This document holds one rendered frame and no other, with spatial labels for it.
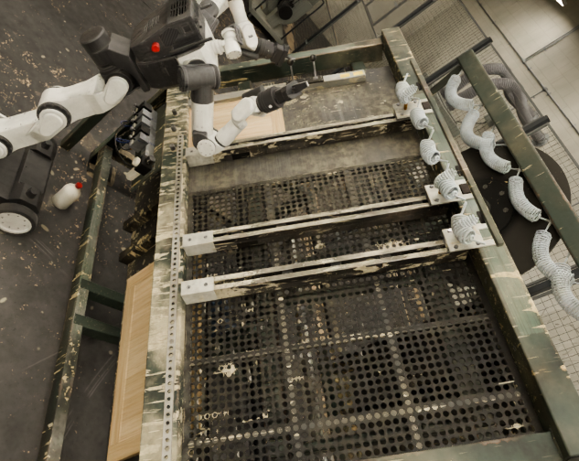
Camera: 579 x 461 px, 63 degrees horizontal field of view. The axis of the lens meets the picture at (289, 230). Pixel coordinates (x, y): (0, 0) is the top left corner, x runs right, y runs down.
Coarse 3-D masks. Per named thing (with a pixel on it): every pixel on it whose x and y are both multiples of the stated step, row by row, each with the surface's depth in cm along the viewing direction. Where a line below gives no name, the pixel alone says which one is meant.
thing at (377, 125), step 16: (400, 112) 218; (432, 112) 215; (304, 128) 224; (320, 128) 223; (336, 128) 222; (352, 128) 220; (368, 128) 221; (384, 128) 223; (400, 128) 224; (240, 144) 225; (256, 144) 222; (272, 144) 222; (288, 144) 223; (304, 144) 224; (320, 144) 226; (192, 160) 225; (208, 160) 226; (224, 160) 227
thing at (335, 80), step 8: (344, 72) 252; (352, 72) 251; (328, 80) 250; (336, 80) 250; (344, 80) 251; (352, 80) 251; (360, 80) 252; (264, 88) 252; (312, 88) 252; (320, 88) 252; (216, 96) 253; (224, 96) 252; (232, 96) 251; (240, 96) 251
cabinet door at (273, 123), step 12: (216, 108) 250; (228, 108) 249; (216, 120) 245; (228, 120) 244; (252, 120) 241; (264, 120) 240; (276, 120) 239; (252, 132) 236; (264, 132) 235; (276, 132) 233; (192, 144) 235
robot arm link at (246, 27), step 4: (244, 20) 233; (236, 24) 235; (240, 24) 233; (244, 24) 232; (248, 24) 232; (240, 28) 232; (244, 28) 231; (248, 28) 232; (252, 28) 233; (244, 32) 232; (248, 32) 232; (252, 32) 233; (244, 36) 232; (248, 36) 233; (252, 36) 234; (244, 40) 234; (248, 40) 233; (252, 40) 234; (256, 40) 235; (248, 44) 234; (252, 44) 235; (256, 44) 235
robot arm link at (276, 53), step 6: (270, 42) 240; (270, 48) 239; (276, 48) 241; (282, 48) 242; (288, 48) 242; (264, 54) 240; (270, 54) 241; (276, 54) 243; (282, 54) 243; (276, 60) 246; (282, 60) 246
